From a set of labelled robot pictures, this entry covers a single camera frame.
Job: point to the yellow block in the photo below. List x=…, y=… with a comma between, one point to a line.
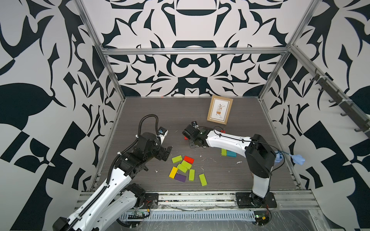
x=173, y=172

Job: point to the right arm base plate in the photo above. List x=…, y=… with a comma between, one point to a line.
x=250, y=200

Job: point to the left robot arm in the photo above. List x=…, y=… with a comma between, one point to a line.
x=118, y=194

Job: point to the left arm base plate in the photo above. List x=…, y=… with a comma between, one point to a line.
x=150, y=201

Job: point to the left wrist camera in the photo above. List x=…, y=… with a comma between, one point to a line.
x=162, y=133

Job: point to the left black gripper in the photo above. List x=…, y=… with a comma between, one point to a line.
x=160, y=155

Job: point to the purple block lower left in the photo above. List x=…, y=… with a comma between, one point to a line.
x=180, y=177

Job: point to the green circuit board left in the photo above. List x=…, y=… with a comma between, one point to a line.
x=139, y=215

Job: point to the lime block pair centre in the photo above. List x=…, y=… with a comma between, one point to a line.
x=184, y=166

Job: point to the aluminium front rail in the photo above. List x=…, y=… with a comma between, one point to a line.
x=286, y=199

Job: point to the wooden picture frame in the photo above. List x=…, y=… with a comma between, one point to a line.
x=219, y=109

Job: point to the lime block bottom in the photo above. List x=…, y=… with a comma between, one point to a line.
x=203, y=180

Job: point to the white cable duct strip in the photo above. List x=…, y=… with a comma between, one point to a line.
x=217, y=215

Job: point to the circuit board right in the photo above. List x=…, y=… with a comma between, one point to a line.
x=262, y=218

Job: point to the wall hook rail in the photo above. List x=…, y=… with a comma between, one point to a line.
x=347, y=105

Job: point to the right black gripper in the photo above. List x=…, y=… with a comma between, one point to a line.
x=191, y=146

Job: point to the red block pile middle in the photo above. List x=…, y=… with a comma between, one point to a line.
x=189, y=159

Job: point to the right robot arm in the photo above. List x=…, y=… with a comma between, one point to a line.
x=260, y=157

